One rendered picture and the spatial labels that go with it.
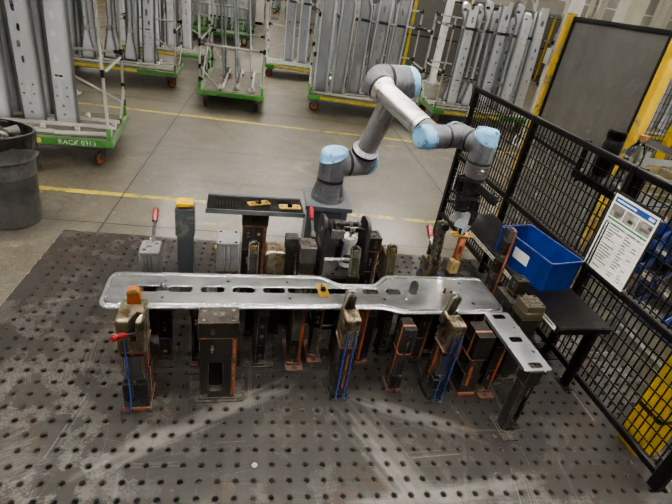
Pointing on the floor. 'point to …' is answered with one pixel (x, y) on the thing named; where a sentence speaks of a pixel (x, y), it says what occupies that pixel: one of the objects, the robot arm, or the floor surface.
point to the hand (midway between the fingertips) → (463, 230)
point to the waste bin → (19, 176)
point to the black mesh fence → (661, 475)
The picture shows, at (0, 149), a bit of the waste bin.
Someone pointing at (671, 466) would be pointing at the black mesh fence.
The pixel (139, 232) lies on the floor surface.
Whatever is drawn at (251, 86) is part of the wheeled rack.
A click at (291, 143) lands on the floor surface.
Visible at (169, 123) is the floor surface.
